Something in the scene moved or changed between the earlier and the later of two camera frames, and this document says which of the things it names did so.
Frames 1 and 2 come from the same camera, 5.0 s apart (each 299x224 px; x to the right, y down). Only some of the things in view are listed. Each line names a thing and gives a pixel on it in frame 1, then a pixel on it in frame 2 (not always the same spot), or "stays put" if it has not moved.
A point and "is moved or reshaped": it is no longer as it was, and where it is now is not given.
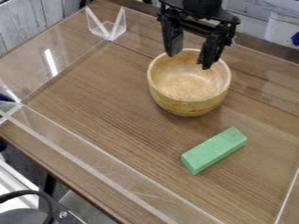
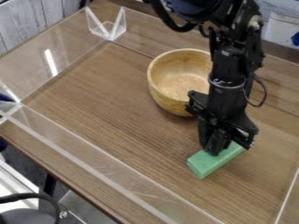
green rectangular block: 213,150 is moved or reshaped
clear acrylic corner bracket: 107,30 stays put
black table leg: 51,184 stays put
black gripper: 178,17 to 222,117
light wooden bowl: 183,89 stays put
